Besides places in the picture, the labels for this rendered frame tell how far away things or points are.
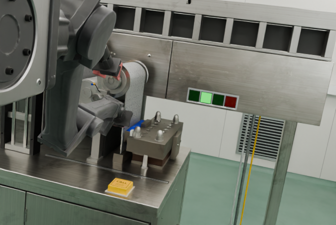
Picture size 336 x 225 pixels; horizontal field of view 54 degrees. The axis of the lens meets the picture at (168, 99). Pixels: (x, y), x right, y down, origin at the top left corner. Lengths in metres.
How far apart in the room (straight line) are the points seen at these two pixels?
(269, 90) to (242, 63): 0.18
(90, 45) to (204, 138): 3.72
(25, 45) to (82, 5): 0.15
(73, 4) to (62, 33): 0.08
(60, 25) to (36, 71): 0.07
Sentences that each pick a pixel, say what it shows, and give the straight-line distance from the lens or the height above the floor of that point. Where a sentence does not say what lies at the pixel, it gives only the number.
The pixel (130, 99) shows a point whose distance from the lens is 1.43.
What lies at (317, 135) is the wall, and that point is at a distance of 4.15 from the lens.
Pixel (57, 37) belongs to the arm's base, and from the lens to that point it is 0.38.
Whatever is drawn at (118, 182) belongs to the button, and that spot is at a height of 0.92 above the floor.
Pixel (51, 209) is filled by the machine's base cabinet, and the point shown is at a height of 0.77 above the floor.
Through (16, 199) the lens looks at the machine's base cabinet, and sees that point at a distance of 1.44.
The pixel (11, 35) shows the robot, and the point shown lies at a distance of 0.31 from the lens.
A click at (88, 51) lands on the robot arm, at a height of 1.43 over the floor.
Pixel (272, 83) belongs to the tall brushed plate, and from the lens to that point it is 1.62.
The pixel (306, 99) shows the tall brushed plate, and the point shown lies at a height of 1.26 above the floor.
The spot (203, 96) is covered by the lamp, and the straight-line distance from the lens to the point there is 1.63.
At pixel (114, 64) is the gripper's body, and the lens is 1.26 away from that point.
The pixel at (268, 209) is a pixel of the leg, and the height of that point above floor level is 0.60.
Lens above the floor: 1.47
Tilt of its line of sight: 11 degrees down
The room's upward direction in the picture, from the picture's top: 8 degrees clockwise
